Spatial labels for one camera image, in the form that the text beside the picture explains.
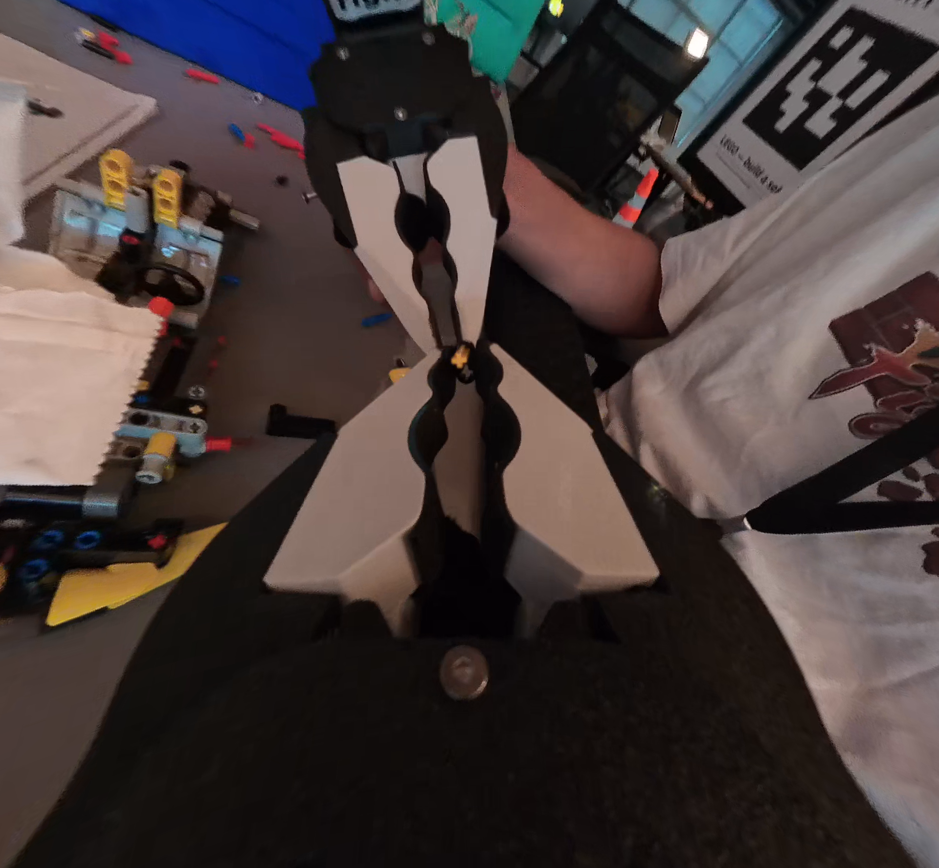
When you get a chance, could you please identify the person's right forearm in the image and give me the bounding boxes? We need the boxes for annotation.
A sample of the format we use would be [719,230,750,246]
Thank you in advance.
[497,148,670,338]

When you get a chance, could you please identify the black angled lego piece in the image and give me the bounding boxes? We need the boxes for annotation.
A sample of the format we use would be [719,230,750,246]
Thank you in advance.
[264,403,340,441]

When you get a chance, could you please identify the lego car chassis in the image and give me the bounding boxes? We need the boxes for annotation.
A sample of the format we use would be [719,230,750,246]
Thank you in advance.
[0,148,263,628]

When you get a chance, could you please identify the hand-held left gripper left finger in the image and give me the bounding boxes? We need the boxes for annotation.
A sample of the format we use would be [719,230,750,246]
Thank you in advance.
[261,349,463,639]

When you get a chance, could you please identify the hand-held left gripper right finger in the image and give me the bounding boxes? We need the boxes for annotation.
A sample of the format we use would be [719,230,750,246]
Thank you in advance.
[474,340,661,637]

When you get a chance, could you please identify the blue plastic bin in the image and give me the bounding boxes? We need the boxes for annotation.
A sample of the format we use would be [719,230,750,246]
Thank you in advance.
[35,0,336,111]

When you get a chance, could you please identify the black office chair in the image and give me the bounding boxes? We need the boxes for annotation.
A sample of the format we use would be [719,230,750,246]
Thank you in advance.
[512,0,711,176]

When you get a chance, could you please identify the scattered small lego pins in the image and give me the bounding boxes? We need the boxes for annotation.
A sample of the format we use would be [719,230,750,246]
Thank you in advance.
[73,24,399,331]

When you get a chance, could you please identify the lego instruction booklet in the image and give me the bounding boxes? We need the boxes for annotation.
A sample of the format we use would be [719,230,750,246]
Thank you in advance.
[0,34,160,203]

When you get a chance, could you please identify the person in white T-shirt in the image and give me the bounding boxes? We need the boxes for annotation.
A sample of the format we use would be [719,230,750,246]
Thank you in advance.
[600,94,939,868]

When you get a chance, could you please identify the white torn paper bag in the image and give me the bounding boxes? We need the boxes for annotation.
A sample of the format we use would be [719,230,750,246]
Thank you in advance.
[0,85,167,489]

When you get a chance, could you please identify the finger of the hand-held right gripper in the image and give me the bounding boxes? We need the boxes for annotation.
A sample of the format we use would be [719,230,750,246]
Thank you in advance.
[424,136,497,347]
[336,158,450,354]

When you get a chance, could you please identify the orange traffic cone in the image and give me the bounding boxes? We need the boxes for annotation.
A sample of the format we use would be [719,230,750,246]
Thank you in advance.
[611,166,661,231]

